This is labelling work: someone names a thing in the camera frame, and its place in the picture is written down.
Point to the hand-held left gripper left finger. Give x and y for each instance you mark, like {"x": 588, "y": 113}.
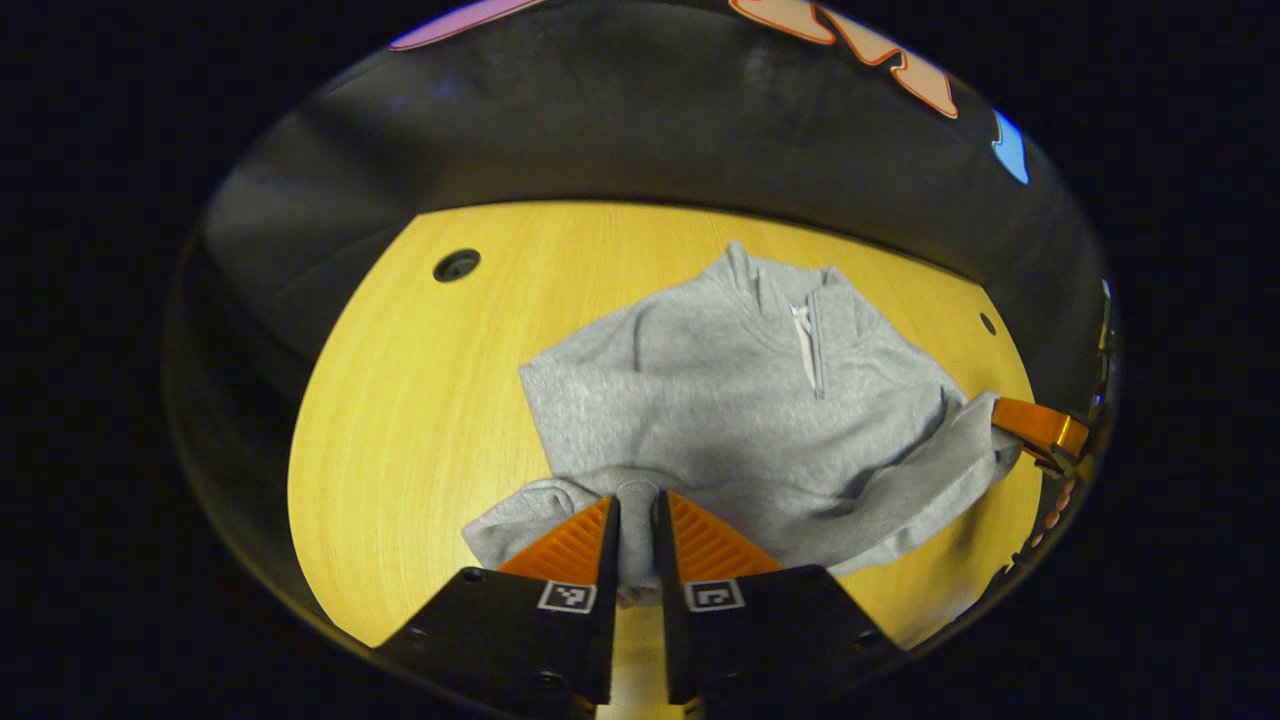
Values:
{"x": 611, "y": 560}

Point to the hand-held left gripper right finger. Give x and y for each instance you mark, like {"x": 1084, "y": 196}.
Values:
{"x": 664, "y": 600}

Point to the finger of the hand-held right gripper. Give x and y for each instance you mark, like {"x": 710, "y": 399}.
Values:
{"x": 1040, "y": 425}

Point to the grey zip-neck sweatshirt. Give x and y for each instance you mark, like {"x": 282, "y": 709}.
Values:
{"x": 750, "y": 430}

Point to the black backdrop cloth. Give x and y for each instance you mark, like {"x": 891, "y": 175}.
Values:
{"x": 600, "y": 120}

